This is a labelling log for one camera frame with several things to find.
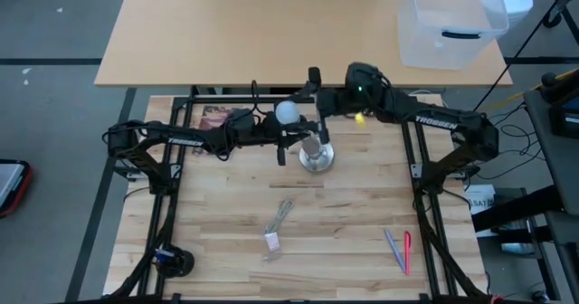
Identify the clear plastic storage bin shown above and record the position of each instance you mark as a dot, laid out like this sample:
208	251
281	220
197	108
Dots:
448	50

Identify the tan wooden desk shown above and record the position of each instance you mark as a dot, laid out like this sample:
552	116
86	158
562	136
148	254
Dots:
249	32

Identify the grey purple pen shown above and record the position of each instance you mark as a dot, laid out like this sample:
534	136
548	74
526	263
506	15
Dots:
395	249

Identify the black aluminium table frame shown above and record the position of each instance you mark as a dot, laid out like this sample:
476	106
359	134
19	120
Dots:
217	99

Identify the silver metal lamp base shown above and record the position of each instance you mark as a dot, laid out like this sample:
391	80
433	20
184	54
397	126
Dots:
319	161

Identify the white labelled box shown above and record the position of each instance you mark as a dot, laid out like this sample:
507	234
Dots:
479	200

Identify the dark grey side table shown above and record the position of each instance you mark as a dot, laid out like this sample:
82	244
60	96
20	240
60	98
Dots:
558	173

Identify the red-edged black case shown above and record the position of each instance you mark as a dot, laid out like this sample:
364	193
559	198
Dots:
9	182

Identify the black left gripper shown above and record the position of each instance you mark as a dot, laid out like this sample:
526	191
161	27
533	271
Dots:
253	132

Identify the black device blue label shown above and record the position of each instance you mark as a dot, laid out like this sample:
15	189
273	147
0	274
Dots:
565	123

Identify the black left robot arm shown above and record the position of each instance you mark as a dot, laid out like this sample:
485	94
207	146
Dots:
181	140

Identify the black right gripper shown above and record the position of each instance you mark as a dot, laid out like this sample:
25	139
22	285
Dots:
332	101

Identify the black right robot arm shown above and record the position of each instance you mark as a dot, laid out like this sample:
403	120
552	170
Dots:
434	123

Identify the pink pen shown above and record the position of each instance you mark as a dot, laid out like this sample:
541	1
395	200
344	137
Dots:
407	252

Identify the black leaning stand pole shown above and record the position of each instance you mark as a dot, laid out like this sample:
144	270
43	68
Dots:
553	21

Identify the white led lightbulb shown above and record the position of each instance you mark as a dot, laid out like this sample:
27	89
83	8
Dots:
287	112

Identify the white round container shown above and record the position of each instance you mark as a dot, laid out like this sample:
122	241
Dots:
520	1

